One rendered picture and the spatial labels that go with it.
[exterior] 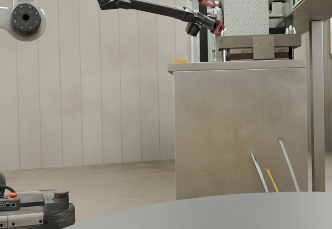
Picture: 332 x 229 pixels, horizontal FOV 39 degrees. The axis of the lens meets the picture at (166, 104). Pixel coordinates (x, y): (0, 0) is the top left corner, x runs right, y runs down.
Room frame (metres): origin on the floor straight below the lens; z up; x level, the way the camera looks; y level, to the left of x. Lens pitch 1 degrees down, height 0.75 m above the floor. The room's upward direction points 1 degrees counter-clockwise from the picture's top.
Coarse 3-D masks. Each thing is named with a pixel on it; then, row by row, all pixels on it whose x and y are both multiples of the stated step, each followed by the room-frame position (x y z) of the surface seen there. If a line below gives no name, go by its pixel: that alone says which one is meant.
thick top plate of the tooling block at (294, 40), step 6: (222, 36) 2.29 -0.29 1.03; (228, 36) 2.29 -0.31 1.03; (234, 36) 2.29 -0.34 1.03; (240, 36) 2.28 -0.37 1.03; (246, 36) 2.28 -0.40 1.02; (252, 36) 2.28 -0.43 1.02; (258, 36) 2.28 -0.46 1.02; (276, 36) 2.27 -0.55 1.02; (282, 36) 2.27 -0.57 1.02; (288, 36) 2.27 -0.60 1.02; (294, 36) 2.26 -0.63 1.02; (300, 36) 2.26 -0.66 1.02; (222, 42) 2.29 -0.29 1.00; (228, 42) 2.29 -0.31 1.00; (234, 42) 2.29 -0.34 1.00; (240, 42) 2.28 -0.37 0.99; (246, 42) 2.28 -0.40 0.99; (252, 42) 2.28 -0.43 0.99; (276, 42) 2.27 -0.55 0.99; (282, 42) 2.27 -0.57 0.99; (288, 42) 2.27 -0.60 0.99; (294, 42) 2.26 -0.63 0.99; (300, 42) 2.26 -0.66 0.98; (222, 48) 2.31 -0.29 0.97; (228, 48) 2.32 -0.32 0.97; (294, 48) 2.41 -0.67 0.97
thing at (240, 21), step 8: (240, 8) 2.48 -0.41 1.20; (248, 8) 2.48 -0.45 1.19; (256, 8) 2.47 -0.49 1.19; (264, 8) 2.47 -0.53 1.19; (224, 16) 2.48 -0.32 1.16; (232, 16) 2.48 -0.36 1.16; (240, 16) 2.48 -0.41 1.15; (248, 16) 2.48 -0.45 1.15; (256, 16) 2.47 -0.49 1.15; (264, 16) 2.47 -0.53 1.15; (224, 24) 2.48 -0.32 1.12; (232, 24) 2.48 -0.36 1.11; (240, 24) 2.48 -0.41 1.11; (248, 24) 2.48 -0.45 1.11; (256, 24) 2.47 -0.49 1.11; (264, 24) 2.47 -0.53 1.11; (232, 32) 2.48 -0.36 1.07; (240, 32) 2.48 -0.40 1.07; (248, 32) 2.48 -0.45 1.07; (256, 32) 2.47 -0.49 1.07; (264, 32) 2.47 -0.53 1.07
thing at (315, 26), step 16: (320, 32) 2.58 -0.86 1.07; (320, 48) 2.58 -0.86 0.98; (320, 64) 2.58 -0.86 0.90; (320, 80) 2.58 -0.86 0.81; (320, 96) 2.58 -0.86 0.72; (320, 112) 2.58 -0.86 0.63; (320, 128) 2.58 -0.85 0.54; (320, 144) 2.58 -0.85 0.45; (320, 160) 2.58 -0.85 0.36; (320, 176) 2.58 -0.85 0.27
